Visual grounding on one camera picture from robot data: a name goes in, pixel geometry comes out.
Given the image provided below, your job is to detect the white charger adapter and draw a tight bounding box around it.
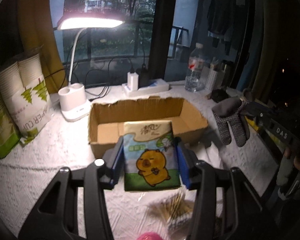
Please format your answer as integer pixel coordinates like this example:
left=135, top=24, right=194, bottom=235
left=127, top=72, right=139, bottom=91

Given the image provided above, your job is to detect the pink plush toy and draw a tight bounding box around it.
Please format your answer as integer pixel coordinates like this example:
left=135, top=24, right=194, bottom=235
left=137, top=232, right=163, bottom=240

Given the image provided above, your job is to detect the yellow curtain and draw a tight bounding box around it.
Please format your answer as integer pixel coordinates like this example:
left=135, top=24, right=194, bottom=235
left=17, top=0, right=66, bottom=93

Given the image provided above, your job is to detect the white power strip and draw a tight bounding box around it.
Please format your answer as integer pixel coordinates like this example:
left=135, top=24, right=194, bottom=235
left=121, top=79, right=170, bottom=98

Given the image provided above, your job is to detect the clear water bottle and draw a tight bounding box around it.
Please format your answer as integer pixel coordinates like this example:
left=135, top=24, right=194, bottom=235
left=184, top=43, right=206, bottom=92

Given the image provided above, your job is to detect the white embossed tablecloth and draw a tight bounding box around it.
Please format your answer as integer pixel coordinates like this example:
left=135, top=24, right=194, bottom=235
left=0, top=81, right=277, bottom=239

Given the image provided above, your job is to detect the paper cup package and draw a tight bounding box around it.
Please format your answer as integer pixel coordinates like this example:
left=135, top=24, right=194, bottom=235
left=0, top=53, right=53, bottom=146

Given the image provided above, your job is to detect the grey dotted glove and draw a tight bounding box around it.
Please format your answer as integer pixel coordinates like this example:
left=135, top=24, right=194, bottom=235
left=212, top=98, right=250, bottom=147

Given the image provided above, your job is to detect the white desk lamp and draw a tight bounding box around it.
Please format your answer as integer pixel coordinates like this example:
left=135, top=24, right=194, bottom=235
left=54, top=16, right=124, bottom=123

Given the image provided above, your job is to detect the capybara tissue pack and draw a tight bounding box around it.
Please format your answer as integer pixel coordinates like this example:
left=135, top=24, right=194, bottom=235
left=123, top=120, right=180, bottom=192

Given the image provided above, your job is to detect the brown cardboard box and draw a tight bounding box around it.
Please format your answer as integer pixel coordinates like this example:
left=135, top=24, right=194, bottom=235
left=88, top=96, right=209, bottom=158

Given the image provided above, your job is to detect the black charger adapter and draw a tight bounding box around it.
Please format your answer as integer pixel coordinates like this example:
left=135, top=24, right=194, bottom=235
left=136, top=64, right=149, bottom=88

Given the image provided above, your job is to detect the white perforated organizer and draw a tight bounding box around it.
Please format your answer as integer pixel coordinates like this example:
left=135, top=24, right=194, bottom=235
left=205, top=69, right=225, bottom=91

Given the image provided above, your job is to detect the green carton box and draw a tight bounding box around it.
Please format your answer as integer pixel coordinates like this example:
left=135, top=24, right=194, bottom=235
left=0, top=94, right=20, bottom=159

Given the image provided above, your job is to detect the small black object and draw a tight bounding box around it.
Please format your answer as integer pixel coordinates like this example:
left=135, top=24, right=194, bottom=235
left=210, top=87, right=230, bottom=103

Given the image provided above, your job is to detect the cotton swab bag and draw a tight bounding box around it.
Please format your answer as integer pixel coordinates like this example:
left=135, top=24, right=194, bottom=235
left=148, top=191, right=193, bottom=233

